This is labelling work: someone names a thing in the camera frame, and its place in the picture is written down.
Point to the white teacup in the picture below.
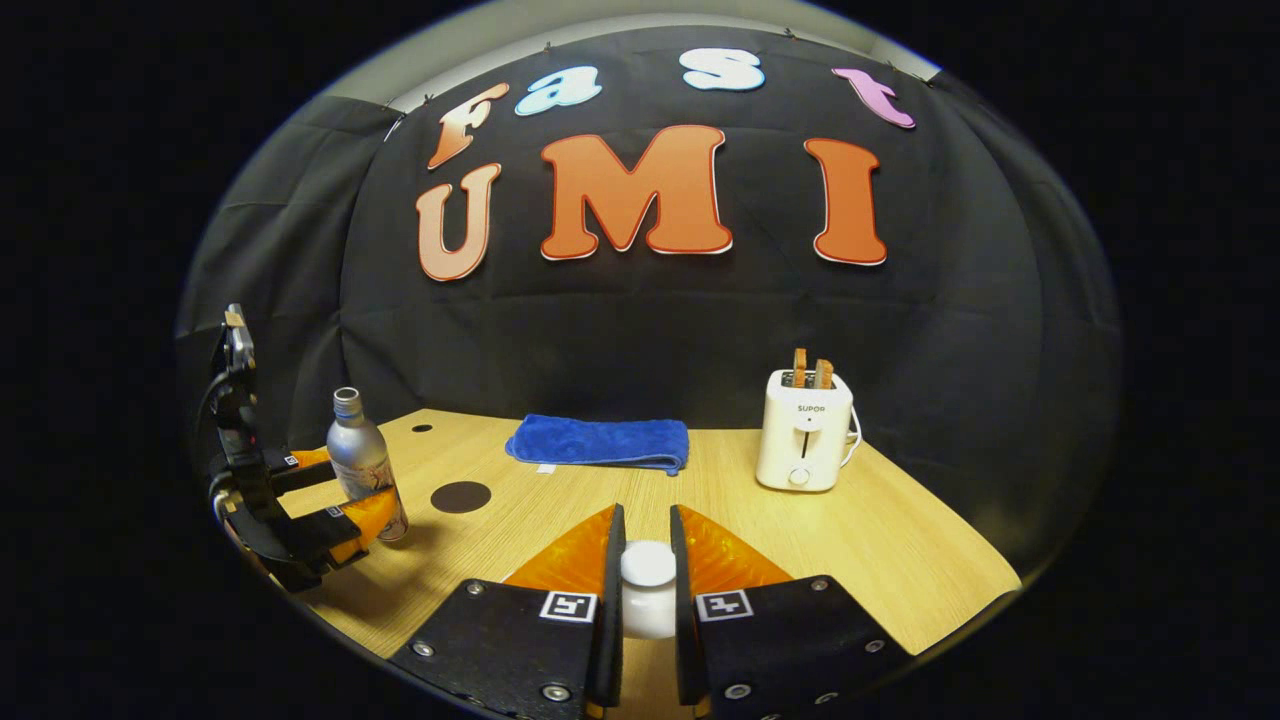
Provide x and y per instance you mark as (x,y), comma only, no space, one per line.
(648,615)

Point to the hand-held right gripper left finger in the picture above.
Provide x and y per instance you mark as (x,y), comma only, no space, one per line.
(612,620)

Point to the blue towel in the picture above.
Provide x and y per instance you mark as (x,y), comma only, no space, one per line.
(600,443)

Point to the silver water bottle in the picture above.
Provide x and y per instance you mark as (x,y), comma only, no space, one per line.
(360,455)

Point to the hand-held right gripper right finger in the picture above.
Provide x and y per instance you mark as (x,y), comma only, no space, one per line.
(684,620)

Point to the dark brown round coaster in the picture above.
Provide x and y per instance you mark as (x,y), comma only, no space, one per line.
(460,497)

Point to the white teacup lid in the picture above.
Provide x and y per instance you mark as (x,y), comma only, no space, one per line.
(648,562)

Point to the toasted bread slice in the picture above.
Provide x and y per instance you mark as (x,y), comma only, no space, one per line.
(823,374)
(800,368)

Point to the black backdrop cloth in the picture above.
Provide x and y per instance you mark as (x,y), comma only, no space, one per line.
(650,330)

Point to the white toaster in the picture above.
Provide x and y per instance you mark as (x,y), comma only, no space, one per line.
(803,435)

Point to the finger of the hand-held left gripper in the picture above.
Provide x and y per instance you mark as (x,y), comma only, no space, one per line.
(300,475)
(325,540)

